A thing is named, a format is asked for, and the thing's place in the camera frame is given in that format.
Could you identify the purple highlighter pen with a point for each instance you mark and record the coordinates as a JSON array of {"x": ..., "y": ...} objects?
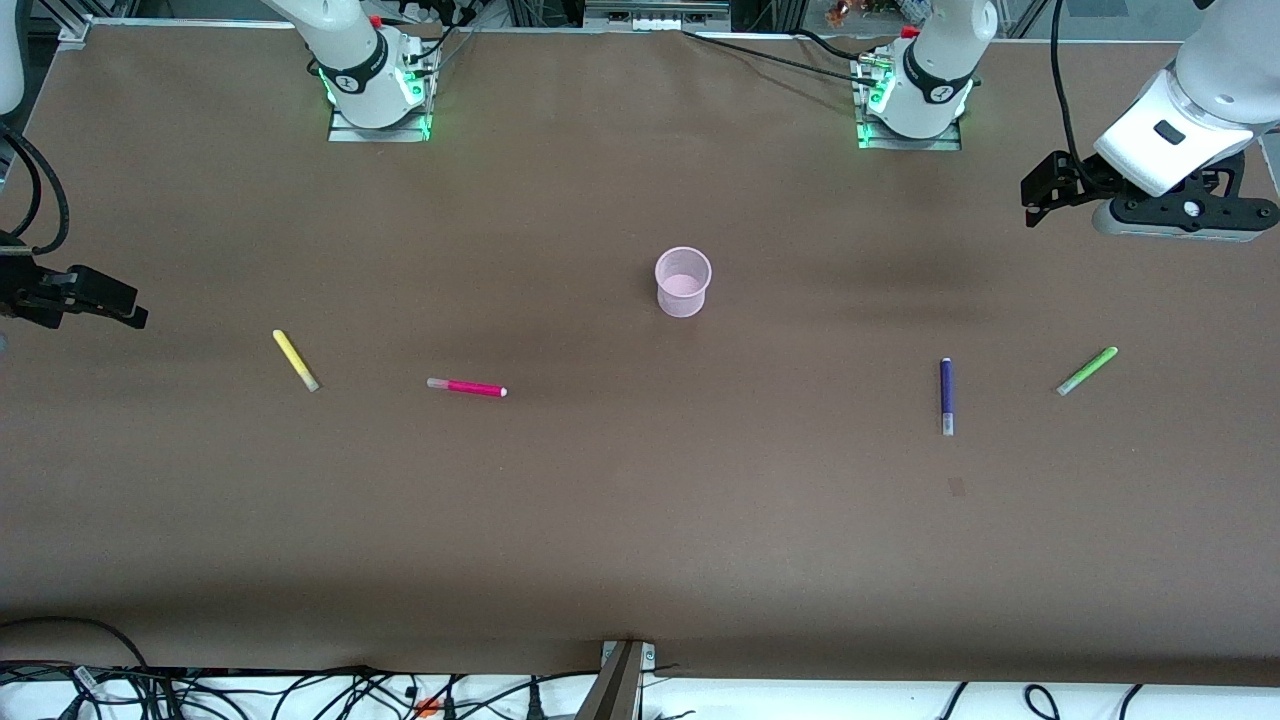
[{"x": 946, "y": 395}]

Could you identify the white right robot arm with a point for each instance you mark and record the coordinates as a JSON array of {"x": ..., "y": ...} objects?
[{"x": 360, "y": 60}]

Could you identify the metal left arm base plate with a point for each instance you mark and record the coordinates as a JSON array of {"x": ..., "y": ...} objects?
[{"x": 945, "y": 143}]

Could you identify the pink highlighter pen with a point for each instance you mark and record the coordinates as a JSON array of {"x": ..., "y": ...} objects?
[{"x": 470, "y": 387}]

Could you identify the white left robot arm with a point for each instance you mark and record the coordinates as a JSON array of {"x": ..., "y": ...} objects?
[{"x": 1200, "y": 90}]

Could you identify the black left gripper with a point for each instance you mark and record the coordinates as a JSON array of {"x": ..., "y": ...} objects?
[{"x": 1078, "y": 177}]

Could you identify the yellow highlighter pen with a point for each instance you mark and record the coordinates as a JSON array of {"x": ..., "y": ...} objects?
[{"x": 296, "y": 360}]

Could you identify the white power strip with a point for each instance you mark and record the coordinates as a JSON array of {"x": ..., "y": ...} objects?
[{"x": 655, "y": 14}]

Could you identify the aluminium table edge rail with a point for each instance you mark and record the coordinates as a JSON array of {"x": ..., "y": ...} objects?
[{"x": 200, "y": 22}]

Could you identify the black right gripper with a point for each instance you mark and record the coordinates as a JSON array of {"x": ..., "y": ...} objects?
[{"x": 28, "y": 288}]

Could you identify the green highlighter pen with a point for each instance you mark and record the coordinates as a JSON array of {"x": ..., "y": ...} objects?
[{"x": 1087, "y": 371}]

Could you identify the metal table edge bracket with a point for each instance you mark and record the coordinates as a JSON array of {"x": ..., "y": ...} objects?
[{"x": 645, "y": 655}]

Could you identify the dark support beam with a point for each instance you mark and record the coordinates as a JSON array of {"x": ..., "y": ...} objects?
[{"x": 612, "y": 690}]

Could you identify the pink plastic cup holder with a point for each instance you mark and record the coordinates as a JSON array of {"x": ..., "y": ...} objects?
[{"x": 683, "y": 290}]

